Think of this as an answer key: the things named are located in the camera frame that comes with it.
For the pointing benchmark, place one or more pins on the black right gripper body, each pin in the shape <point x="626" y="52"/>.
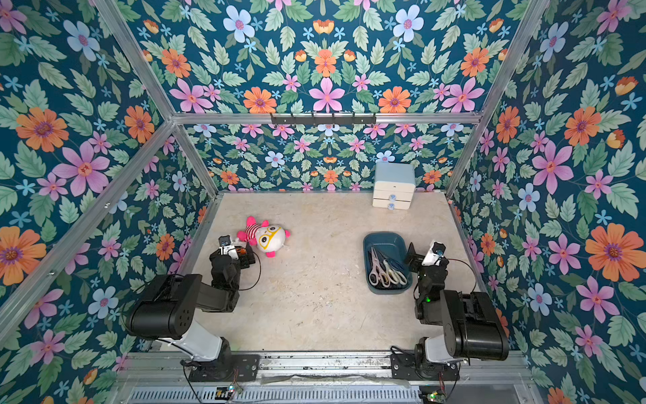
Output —
<point x="417" y="257"/>

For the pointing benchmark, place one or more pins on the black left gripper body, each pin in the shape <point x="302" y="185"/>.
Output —
<point x="241" y="262"/>

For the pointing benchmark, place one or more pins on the cream yellow scissors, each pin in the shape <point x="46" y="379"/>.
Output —
<point x="394" y="279"/>

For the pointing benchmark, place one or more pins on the pink scissors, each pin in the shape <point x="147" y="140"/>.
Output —
<point x="377" y="276"/>

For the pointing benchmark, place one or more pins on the dark blue scissors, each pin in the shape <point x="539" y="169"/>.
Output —
<point x="395" y="266"/>

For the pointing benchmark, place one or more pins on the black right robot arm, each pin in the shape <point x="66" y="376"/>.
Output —
<point x="471" y="329"/>

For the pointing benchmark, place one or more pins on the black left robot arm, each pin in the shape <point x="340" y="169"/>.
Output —
<point x="165" y="312"/>

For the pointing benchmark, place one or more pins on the teal plastic storage box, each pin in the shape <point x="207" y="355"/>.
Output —
<point x="387" y="244"/>

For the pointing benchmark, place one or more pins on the white pink plush toy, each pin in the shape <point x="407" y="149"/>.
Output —
<point x="268" y="238"/>

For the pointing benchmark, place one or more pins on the small white drawer cabinet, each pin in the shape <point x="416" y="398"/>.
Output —
<point x="394" y="186"/>

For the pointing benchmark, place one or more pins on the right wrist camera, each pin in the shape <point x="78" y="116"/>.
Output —
<point x="434" y="255"/>

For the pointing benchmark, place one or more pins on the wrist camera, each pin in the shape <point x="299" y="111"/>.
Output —
<point x="226" y="243"/>
<point x="434" y="255"/>

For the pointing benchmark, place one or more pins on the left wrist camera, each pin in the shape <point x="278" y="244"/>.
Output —
<point x="226" y="243"/>

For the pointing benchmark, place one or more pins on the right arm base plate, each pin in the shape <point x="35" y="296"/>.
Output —
<point x="407" y="366"/>

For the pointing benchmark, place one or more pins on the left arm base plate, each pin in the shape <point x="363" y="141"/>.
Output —
<point x="229" y="368"/>

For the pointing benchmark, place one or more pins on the black hook rail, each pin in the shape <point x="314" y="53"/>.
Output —
<point x="315" y="119"/>

